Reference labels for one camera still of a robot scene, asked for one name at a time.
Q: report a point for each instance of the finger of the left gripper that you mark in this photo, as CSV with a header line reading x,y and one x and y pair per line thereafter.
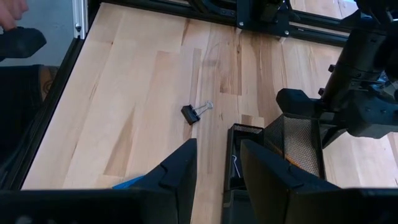
x,y
331,135

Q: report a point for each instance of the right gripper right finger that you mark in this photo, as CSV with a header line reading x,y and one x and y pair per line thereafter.
x,y
280,193

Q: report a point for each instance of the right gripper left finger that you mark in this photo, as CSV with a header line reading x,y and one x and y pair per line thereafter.
x,y
174,186

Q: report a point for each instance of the orange pencil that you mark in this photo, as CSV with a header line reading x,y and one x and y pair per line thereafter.
x,y
290,162

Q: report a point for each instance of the black mesh desk organizer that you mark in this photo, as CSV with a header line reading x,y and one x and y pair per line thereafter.
x,y
292,140

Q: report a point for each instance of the blue eraser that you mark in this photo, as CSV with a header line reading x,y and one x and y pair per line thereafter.
x,y
127,184

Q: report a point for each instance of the black binder clip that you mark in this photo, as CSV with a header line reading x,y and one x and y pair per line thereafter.
x,y
189,114
236,166

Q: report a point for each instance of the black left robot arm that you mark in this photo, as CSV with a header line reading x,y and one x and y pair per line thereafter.
x,y
351,62

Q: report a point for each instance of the silver aluminium extrusion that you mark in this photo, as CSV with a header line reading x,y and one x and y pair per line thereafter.
x,y
79,15

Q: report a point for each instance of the person's hand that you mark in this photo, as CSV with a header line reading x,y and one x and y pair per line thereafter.
x,y
11,12

